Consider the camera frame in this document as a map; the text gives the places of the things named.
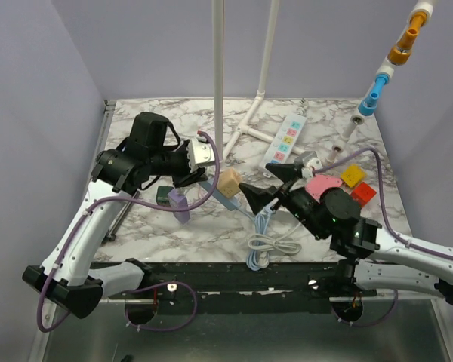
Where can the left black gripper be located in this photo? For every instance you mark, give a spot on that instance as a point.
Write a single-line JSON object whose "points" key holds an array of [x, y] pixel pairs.
{"points": [[188, 176]]}

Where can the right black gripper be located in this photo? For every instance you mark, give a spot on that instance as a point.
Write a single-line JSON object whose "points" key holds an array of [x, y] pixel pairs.
{"points": [[257, 198]]}

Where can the white multicolour power strip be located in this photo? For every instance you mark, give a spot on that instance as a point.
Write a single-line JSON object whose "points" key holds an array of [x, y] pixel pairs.
{"points": [[283, 142]]}

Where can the purple USB power strip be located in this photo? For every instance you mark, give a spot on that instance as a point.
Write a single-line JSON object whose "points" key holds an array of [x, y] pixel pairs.
{"points": [[177, 199]]}

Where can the dark green cube socket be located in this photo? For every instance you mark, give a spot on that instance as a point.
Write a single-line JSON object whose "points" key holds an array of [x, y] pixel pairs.
{"points": [[162, 198]]}

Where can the wooden cube socket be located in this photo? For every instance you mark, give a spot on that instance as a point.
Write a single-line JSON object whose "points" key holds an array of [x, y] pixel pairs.
{"points": [[228, 183]]}

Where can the pink triangular power strip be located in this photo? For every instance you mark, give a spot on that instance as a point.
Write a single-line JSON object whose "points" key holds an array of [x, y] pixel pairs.
{"points": [[321, 183]]}

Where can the white round plug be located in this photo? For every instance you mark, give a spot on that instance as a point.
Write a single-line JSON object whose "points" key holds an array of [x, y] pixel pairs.
{"points": [[281, 243]]}

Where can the yellow cube socket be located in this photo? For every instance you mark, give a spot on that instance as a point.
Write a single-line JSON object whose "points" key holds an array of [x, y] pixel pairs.
{"points": [[353, 175]]}

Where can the red cube socket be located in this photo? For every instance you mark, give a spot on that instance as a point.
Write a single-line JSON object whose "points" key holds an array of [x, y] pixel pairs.
{"points": [[363, 193]]}

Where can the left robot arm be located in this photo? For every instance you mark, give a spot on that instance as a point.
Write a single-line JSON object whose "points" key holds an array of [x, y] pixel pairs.
{"points": [[65, 276]]}

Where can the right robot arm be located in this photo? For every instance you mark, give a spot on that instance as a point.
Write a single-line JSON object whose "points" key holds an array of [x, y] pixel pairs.
{"points": [[374, 256]]}

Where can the blue pipe fitting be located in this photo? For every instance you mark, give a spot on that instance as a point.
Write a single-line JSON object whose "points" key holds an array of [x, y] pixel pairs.
{"points": [[369, 104]]}

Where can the orange pipe fitting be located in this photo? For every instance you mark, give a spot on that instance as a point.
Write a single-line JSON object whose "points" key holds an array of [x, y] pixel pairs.
{"points": [[402, 50]]}

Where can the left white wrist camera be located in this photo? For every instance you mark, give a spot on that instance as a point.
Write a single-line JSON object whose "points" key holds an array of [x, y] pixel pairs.
{"points": [[200, 154]]}

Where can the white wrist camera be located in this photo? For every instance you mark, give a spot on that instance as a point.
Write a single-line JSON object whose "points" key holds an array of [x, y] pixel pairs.
{"points": [[307, 164], [200, 154]]}

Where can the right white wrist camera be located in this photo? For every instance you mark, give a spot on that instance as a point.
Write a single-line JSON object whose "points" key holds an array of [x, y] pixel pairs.
{"points": [[307, 164]]}

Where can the black metal base rail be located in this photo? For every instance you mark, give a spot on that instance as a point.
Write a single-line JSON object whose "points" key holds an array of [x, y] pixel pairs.
{"points": [[180, 288]]}

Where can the white PVC pipe frame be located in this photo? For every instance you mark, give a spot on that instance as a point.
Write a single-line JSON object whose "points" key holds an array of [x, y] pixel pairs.
{"points": [[218, 21]]}

